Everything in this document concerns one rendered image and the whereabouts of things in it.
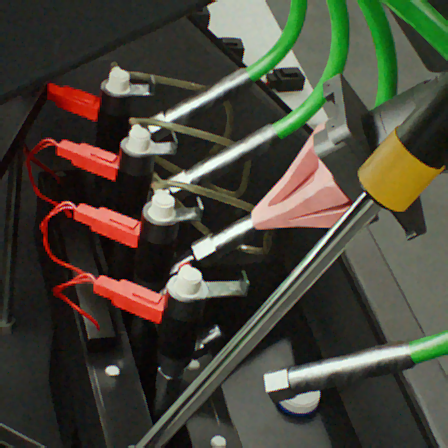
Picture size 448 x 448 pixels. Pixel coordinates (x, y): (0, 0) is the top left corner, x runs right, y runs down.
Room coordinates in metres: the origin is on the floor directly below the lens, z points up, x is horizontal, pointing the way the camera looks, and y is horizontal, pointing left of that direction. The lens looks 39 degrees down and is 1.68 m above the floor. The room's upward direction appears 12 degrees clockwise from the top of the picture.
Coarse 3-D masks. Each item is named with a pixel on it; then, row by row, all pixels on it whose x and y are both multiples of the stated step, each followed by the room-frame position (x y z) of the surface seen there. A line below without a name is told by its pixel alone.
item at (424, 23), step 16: (384, 0) 0.54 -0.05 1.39; (400, 0) 0.54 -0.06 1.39; (416, 0) 0.55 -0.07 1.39; (400, 16) 0.55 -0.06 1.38; (416, 16) 0.54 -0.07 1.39; (432, 16) 0.55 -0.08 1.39; (432, 32) 0.54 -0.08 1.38; (432, 336) 0.55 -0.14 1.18; (416, 352) 0.55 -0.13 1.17; (432, 352) 0.54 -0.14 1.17
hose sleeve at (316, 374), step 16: (368, 352) 0.55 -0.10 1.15; (384, 352) 0.55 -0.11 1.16; (400, 352) 0.55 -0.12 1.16; (304, 368) 0.55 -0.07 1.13; (320, 368) 0.55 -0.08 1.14; (336, 368) 0.55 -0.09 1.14; (352, 368) 0.54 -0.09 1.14; (368, 368) 0.54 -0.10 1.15; (384, 368) 0.54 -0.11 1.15; (400, 368) 0.54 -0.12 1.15; (304, 384) 0.54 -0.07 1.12; (320, 384) 0.54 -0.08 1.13; (336, 384) 0.54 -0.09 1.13
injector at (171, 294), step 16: (176, 304) 0.62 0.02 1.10; (192, 304) 0.62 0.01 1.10; (176, 320) 0.62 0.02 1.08; (192, 320) 0.62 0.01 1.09; (160, 336) 0.62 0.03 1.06; (176, 336) 0.62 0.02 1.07; (192, 336) 0.62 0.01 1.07; (208, 336) 0.63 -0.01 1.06; (224, 336) 0.64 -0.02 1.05; (160, 352) 0.62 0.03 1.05; (176, 352) 0.62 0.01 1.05; (192, 352) 0.62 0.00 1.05; (208, 352) 0.63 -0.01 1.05; (160, 368) 0.63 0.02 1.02; (176, 368) 0.62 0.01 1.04; (160, 384) 0.62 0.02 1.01; (176, 384) 0.62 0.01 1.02; (160, 400) 0.62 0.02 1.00; (160, 416) 0.62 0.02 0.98
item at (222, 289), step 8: (208, 288) 0.64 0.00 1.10; (216, 288) 0.64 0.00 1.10; (224, 288) 0.64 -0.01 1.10; (232, 288) 0.64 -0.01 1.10; (240, 288) 0.64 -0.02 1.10; (208, 296) 0.63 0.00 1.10; (216, 296) 0.63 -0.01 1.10; (224, 296) 0.63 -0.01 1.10; (232, 296) 0.63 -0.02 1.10; (240, 296) 0.64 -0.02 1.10
